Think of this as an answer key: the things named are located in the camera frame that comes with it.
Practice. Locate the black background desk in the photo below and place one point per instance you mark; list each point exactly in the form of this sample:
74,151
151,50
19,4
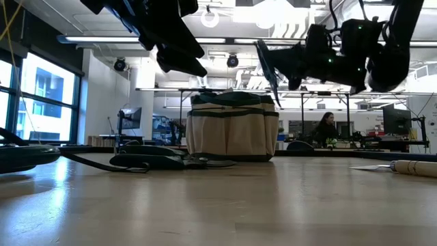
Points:
392,146

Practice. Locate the beige green canvas gardening bag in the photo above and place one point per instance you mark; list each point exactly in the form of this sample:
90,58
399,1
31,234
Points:
232,136

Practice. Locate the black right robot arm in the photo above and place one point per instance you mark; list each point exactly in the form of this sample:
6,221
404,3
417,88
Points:
392,68

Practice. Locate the black background rig frame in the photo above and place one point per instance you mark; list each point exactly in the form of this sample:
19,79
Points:
302,116

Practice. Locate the long linear ceiling light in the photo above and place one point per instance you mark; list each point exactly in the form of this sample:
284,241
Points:
102,39

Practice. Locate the large window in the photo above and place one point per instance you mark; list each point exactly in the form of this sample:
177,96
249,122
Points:
48,82

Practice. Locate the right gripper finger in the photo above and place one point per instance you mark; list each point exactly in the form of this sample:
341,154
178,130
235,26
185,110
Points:
290,70
290,54

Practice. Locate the dark teal garden shears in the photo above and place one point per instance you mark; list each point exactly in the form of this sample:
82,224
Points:
147,160

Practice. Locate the low bookshelf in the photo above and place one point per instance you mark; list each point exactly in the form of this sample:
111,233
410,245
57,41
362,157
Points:
102,141

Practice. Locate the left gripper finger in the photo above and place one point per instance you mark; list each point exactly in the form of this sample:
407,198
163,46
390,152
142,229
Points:
177,61
174,37

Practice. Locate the blue shelving unit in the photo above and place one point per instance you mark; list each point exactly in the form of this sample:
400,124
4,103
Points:
162,130

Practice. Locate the computer monitor on arm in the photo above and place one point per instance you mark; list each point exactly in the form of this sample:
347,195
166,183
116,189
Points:
131,118

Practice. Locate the green black pruning shears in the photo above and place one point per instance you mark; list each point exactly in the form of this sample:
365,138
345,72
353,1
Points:
27,157

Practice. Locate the black background robot arm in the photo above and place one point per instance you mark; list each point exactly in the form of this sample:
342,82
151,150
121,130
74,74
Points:
175,131

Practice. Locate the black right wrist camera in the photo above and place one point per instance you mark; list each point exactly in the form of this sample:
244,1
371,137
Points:
358,34

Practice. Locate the black monitor stand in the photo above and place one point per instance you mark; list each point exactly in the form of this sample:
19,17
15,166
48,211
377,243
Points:
423,130

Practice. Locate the black computer monitor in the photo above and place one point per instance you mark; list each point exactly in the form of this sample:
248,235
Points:
396,121

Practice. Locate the black ceiling spotlight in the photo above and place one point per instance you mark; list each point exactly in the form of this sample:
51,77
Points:
119,65
232,61

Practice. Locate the black office chair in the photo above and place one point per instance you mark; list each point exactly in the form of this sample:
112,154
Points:
300,146

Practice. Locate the person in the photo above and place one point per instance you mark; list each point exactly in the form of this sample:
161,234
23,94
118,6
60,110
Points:
326,131

